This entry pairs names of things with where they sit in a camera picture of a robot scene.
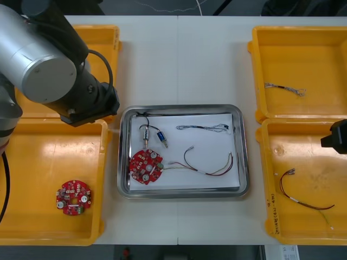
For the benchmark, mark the round red circuit board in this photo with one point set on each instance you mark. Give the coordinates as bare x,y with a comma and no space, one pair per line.
73,197
143,165

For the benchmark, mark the steel tray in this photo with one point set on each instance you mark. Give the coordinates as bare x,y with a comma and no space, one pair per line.
123,162

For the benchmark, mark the white sheet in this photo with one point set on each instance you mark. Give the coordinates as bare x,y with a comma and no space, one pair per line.
195,151

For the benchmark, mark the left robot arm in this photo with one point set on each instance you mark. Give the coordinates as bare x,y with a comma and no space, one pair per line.
40,62

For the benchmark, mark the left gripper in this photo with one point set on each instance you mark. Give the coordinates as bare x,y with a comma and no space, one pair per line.
95,108

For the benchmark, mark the solenoid with blue label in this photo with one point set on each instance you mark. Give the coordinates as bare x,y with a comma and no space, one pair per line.
161,136

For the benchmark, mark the yellow-orange plastic bin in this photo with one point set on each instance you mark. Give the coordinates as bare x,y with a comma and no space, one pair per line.
40,162
108,35
292,230
284,43

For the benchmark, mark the bare metal solenoid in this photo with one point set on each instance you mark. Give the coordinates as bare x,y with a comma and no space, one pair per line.
146,134

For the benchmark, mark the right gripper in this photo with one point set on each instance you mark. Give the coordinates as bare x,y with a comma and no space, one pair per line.
340,138

